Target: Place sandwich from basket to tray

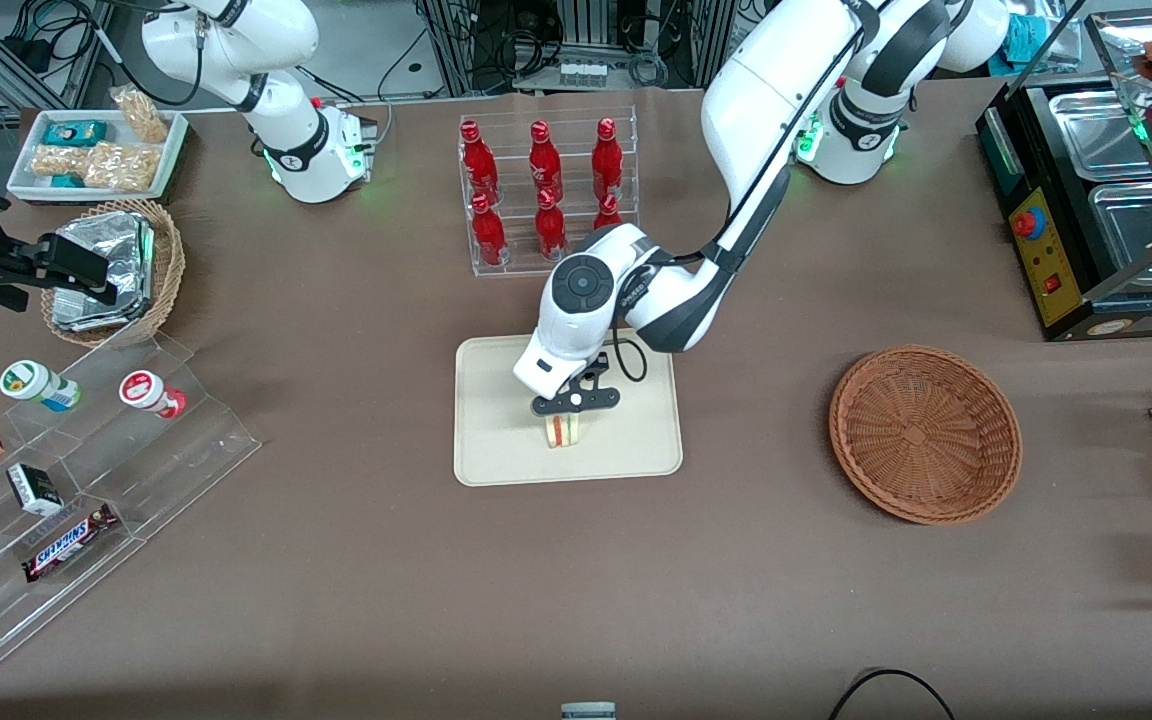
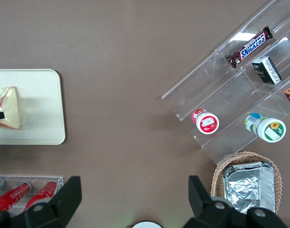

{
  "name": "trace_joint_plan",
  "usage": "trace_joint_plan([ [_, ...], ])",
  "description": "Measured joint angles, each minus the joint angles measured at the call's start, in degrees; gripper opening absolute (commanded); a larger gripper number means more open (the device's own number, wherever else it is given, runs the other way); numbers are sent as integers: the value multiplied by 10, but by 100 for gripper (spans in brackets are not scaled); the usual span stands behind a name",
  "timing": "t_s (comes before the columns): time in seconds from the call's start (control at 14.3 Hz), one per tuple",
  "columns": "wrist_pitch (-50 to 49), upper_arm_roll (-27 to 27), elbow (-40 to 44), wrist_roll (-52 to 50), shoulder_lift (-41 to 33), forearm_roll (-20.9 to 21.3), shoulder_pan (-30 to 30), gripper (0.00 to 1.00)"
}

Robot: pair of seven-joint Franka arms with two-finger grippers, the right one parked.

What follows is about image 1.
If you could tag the triangle sandwich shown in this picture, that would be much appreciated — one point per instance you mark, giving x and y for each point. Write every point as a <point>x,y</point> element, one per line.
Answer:
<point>564,432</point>

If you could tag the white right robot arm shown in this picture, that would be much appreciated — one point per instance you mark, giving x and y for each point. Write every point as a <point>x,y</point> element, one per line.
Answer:
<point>286,140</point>

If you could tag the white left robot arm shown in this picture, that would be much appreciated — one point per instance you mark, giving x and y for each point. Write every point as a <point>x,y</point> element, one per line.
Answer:
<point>766,90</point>

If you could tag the beige rectangular tray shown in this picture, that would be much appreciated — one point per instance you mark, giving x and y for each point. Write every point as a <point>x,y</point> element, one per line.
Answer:
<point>496,440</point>

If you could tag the white snack tray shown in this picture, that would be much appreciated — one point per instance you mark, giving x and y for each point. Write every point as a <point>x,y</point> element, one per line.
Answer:
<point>26,185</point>

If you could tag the small deep wicker basket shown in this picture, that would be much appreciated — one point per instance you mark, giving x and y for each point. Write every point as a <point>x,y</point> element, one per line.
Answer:
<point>168,265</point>

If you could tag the round brown wicker basket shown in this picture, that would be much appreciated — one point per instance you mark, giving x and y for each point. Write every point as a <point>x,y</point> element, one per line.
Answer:
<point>921,435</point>

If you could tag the silver foil packets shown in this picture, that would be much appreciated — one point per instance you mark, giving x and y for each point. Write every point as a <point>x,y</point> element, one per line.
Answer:
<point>106,265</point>

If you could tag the small teal snack box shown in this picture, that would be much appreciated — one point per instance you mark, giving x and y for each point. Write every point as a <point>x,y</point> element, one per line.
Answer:
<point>68,180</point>

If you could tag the clear peanut snack bag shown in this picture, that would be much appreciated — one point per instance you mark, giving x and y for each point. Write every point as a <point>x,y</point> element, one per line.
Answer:
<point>56,160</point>
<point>141,115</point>
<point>121,165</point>

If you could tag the green lid yogurt cup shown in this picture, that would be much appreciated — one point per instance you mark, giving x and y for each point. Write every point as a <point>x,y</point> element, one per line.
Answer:
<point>31,383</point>

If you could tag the red lid yogurt cup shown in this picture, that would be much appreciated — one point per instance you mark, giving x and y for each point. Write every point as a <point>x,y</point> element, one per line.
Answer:
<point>144,390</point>

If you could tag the clear acrylic bottle rack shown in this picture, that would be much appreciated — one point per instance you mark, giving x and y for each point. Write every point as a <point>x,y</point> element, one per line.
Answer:
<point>516,255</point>

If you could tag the red soda bottle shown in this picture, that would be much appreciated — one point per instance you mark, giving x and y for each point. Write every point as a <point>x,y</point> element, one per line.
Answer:
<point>550,230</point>
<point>607,213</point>
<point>546,165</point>
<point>488,235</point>
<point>607,160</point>
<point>479,165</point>

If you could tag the small black white box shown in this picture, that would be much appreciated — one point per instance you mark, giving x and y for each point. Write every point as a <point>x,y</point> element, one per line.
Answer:
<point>34,488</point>

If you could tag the clear acrylic tiered shelf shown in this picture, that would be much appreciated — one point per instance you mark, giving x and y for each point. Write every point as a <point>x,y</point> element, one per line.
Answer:
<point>186,450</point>

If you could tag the snickers chocolate bar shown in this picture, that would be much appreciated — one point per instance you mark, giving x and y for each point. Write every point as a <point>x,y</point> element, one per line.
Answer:
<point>66,545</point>

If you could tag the table cover cloth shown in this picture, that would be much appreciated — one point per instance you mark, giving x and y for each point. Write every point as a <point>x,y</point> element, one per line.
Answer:
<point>386,600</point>

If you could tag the grey device edge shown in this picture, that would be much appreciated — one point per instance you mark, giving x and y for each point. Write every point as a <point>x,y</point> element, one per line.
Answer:
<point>588,712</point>

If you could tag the white power strip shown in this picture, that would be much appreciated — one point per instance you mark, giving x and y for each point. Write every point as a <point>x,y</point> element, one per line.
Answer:
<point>583,72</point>

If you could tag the red emergency stop button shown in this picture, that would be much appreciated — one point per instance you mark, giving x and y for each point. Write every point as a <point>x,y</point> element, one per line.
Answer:
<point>1029,223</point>

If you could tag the black food warmer cabinet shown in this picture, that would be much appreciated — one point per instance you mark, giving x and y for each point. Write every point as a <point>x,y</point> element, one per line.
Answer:
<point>1061,250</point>

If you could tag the teal cloth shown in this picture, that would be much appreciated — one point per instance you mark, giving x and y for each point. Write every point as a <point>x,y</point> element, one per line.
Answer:
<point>1036,40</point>

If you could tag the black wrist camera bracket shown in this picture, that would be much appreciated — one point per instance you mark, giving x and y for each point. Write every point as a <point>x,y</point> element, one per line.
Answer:
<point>596,370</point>

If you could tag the aluminium frame rack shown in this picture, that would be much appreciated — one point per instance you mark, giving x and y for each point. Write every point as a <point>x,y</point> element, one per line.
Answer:
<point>456,40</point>

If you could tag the red rocker switch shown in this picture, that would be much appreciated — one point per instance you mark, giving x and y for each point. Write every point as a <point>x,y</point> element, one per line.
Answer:
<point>1054,283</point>

